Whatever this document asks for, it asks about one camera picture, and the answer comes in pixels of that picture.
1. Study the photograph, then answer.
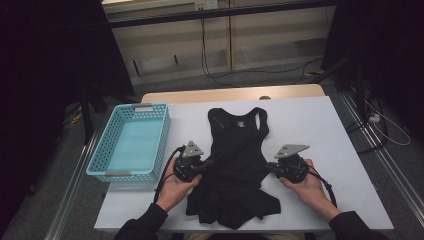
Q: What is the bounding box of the black metal stand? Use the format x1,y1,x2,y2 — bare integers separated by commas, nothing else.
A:
314,53,368,118
79,86,134,146

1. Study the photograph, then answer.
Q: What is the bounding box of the black tank top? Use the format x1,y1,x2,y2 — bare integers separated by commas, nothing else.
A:
185,106,282,230

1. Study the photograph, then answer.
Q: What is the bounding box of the light blue plastic basket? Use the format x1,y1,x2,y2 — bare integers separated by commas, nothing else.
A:
85,103,172,184

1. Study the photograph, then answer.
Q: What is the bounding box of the left hand-held gripper cable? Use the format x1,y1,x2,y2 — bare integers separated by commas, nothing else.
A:
153,144,186,204

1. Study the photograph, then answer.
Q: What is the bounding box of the wooden table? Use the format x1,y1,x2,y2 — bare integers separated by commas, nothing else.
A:
141,83,326,104

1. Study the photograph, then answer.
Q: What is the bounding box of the beige cabinet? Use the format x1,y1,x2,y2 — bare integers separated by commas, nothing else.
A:
101,0,338,86

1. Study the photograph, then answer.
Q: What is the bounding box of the black floor cable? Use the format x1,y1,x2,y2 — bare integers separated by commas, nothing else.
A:
346,99,389,154

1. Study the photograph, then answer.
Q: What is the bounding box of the black metal bar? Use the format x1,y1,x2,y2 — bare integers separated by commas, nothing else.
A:
108,0,338,28

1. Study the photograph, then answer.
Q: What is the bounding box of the white wall socket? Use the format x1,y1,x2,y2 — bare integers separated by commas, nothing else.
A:
194,0,218,10

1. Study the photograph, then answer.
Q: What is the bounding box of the right hand-held gripper cable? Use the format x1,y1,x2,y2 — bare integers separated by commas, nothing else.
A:
306,164,338,208

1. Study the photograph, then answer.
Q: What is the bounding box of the aluminium floor rail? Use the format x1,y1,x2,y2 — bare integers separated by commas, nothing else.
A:
44,133,101,240
338,89,424,218

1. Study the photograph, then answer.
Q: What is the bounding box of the black hanging wall cable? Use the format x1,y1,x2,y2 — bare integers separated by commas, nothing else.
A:
199,17,324,88

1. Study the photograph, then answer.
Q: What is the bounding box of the person's right hand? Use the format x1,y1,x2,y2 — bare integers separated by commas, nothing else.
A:
278,158,342,223

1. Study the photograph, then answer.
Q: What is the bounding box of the yellow cable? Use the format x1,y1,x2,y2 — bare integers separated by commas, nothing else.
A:
63,104,84,126

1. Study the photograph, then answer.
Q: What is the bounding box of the black curtain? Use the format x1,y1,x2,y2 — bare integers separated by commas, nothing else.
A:
0,0,136,234
321,0,424,141

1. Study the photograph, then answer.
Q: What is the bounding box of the hand-held gripper cable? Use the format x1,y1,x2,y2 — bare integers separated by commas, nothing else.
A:
306,164,338,208
153,144,186,204

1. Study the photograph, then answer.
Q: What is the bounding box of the white floor cable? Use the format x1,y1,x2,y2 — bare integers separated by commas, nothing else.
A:
364,99,412,147

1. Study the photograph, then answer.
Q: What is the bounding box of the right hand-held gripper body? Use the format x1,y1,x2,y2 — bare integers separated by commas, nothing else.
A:
273,143,311,185

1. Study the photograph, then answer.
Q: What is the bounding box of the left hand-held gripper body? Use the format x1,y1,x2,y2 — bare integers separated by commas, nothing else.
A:
172,140,208,184

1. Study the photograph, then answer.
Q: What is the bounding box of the person's left hand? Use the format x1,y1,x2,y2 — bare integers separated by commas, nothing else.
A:
155,162,204,214

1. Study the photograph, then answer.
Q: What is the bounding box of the white table mat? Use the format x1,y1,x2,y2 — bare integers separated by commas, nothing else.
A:
94,95,395,233

